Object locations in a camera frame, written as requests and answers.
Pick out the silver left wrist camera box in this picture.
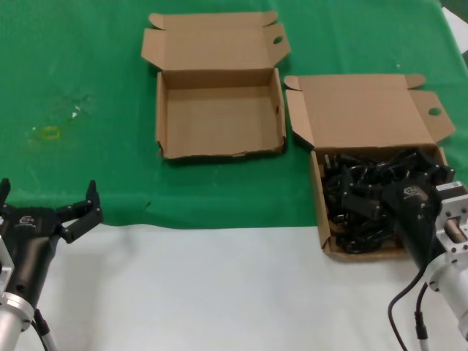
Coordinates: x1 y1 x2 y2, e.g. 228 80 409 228
0 233 16 293

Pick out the tangle of black power cables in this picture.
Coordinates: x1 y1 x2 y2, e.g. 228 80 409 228
321 148 442 256

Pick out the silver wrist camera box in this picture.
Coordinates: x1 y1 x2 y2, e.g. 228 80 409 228
0 233 16 293
434 181 468 264

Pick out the open cardboard box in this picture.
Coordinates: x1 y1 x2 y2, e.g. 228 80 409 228
140 10 293 161
283 73 458 263

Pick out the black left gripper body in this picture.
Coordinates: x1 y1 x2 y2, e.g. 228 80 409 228
0 206 64 306

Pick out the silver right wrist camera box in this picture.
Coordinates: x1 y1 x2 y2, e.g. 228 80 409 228
434 181 468 264

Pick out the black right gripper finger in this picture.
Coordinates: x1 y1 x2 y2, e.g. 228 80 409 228
341 164 388 220
416 148 456 187

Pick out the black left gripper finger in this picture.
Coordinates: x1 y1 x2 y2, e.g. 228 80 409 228
54 179 105 244
0 178 11 220

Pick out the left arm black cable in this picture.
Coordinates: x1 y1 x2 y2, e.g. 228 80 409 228
31 309 59 351

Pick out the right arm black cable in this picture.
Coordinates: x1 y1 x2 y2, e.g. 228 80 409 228
387 270 434 351

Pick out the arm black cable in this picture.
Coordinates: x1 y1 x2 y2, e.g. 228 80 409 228
387 270 434 351
31 309 59 351

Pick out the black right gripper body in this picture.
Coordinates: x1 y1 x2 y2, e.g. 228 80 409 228
382 181 445 271

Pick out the green table cloth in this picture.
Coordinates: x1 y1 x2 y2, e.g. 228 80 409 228
0 0 468 231

